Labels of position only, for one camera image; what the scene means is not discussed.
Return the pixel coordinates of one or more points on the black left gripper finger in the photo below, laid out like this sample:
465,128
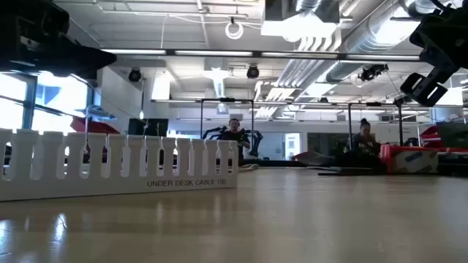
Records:
80,60

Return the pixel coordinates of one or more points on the black background robot arm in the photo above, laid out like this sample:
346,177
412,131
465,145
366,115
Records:
214,132
256,142

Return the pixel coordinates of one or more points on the black ceiling spotlight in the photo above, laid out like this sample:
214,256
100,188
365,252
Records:
252,72
134,75

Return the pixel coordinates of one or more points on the red storage bins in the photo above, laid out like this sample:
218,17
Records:
91,126

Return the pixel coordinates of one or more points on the dark monitor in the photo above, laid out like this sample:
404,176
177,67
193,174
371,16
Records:
453,135

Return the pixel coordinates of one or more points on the red bin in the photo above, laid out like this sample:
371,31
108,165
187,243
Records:
429,137

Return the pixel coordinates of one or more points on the person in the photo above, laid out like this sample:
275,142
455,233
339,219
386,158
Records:
363,146
234,138

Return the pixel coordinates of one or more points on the black ceiling light bar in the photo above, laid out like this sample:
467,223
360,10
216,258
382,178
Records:
257,54

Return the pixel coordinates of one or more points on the silver ventilation duct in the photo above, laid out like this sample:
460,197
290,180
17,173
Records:
365,36

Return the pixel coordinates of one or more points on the black ceiling camera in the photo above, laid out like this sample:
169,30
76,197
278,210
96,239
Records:
371,72

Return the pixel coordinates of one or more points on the black rig frame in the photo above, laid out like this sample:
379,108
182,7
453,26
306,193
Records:
226,99
350,124

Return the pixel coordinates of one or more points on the blue aluminium rail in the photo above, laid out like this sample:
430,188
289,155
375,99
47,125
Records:
270,163

